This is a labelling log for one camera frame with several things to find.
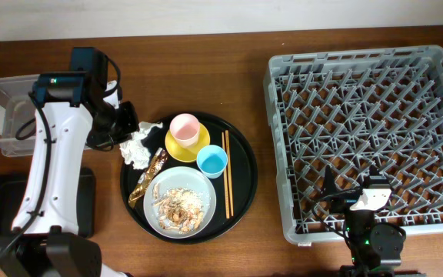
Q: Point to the white tissue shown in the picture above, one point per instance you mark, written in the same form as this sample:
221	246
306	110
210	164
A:
133	151

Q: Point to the light blue plastic cup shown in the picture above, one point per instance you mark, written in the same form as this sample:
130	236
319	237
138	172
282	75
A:
212	161

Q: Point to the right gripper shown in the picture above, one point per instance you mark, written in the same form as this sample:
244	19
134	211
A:
344	199

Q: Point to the yellow small plate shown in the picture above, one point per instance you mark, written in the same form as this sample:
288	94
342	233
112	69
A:
187	154

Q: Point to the grey plastic dishwasher rack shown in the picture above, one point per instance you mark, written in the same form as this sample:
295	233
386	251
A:
350	110

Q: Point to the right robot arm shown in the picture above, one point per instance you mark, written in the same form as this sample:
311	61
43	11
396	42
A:
375	246

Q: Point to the grey plate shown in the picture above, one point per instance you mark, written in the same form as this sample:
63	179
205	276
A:
180	177

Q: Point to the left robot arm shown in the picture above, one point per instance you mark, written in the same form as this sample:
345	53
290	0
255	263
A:
45	229

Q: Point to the pink plastic cup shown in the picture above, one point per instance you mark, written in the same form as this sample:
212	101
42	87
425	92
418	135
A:
185	129

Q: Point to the food scraps on plate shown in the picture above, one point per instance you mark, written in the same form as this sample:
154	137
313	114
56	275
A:
179	210

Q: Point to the gold brown snack wrapper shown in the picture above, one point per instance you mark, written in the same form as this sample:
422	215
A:
155	166

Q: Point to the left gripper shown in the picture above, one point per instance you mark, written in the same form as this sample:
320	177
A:
131	125

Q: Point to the wooden chopstick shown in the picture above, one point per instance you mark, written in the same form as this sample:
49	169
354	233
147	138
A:
225	179
230	186

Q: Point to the round black serving tray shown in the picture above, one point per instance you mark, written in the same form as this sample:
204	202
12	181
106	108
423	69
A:
244	176

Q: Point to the black rectangular tray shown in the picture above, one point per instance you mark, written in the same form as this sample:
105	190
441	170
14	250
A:
12	189

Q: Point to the clear plastic waste bin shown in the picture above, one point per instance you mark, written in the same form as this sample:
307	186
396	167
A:
6	111

